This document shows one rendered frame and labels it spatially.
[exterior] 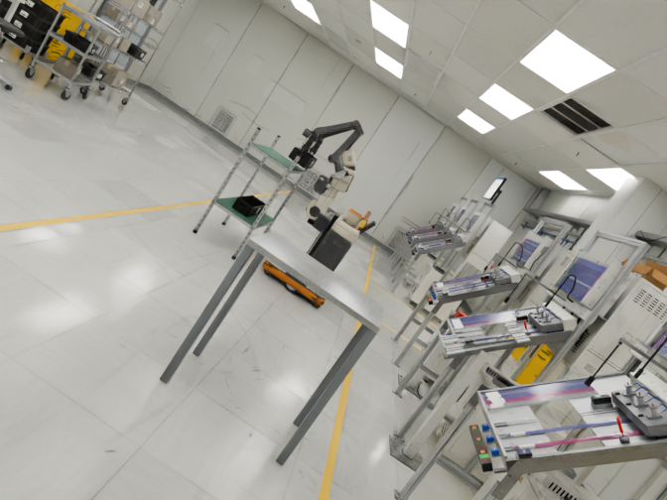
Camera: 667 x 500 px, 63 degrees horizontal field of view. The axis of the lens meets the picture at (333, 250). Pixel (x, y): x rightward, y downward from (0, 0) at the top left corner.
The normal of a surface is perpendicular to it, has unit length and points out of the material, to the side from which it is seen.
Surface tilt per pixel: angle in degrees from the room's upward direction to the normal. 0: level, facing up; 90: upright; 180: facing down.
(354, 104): 90
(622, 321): 90
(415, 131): 90
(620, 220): 90
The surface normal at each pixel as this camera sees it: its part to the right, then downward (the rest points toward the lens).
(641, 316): -0.10, 0.13
